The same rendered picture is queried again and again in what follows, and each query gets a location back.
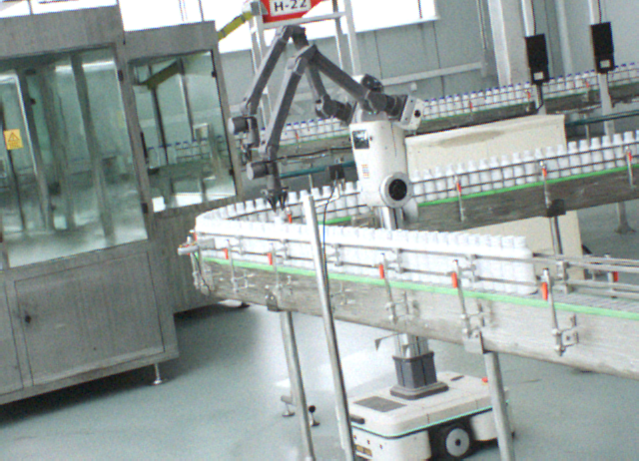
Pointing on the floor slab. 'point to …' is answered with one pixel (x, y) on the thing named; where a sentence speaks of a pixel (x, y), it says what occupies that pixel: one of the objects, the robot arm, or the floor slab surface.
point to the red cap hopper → (293, 5)
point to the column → (506, 33)
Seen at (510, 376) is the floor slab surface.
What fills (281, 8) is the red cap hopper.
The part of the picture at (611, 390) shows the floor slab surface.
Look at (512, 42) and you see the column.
